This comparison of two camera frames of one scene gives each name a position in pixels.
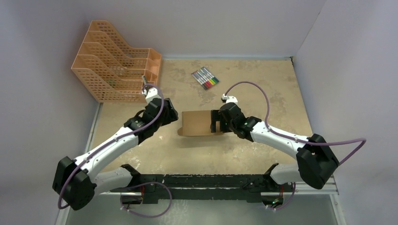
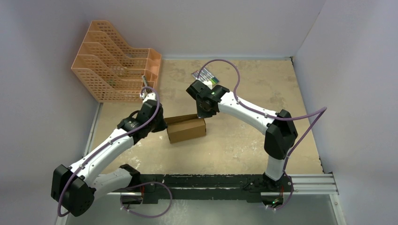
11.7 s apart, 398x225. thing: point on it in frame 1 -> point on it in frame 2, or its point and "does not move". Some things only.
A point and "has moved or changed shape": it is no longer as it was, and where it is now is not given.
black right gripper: x=218 y=118 -> x=203 y=109
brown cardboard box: x=198 y=123 has moved or changed shape
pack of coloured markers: x=204 y=78 does not move
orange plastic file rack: x=111 y=70 does not move
